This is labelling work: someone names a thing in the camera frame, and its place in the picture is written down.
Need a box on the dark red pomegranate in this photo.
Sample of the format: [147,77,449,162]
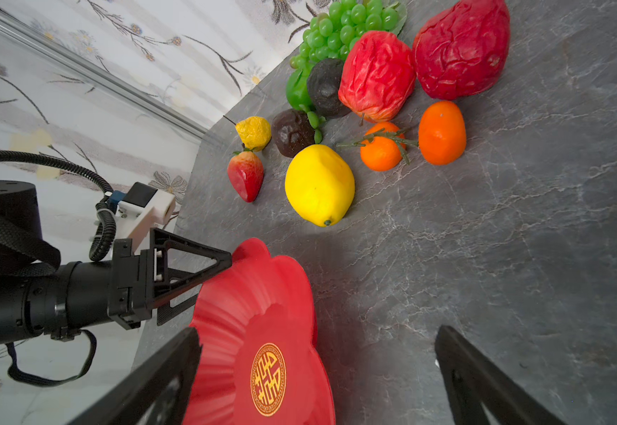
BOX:
[412,0,510,101]

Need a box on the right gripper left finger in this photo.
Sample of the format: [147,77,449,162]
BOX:
[71,328,202,424]

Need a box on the green lime fruit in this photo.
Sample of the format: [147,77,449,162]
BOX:
[285,67,315,113]

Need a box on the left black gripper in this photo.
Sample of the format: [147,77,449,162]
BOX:
[107,228,232,330]

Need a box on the orange tangerine with stem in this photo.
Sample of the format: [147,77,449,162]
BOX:
[336,122,416,172]

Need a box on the red flower-shaped fruit bowl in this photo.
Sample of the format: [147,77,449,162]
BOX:
[183,238,336,424]

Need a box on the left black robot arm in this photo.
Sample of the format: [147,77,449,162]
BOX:
[0,181,232,345]

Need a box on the red apple fruit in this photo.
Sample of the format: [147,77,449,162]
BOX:
[339,31,416,123]

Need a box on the yellow lemon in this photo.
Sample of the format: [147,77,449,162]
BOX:
[285,144,356,228]

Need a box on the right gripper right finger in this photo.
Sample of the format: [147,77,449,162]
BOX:
[434,325,564,425]

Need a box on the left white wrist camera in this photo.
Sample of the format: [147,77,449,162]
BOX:
[108,182,177,253]

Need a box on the plain orange tangerine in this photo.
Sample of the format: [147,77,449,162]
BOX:
[418,101,467,166]

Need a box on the green grape bunch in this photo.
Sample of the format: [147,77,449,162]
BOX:
[289,0,407,69]

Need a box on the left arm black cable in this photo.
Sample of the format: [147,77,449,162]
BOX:
[0,149,118,263]

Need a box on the dark avocado upper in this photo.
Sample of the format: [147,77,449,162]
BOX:
[307,58,351,119]

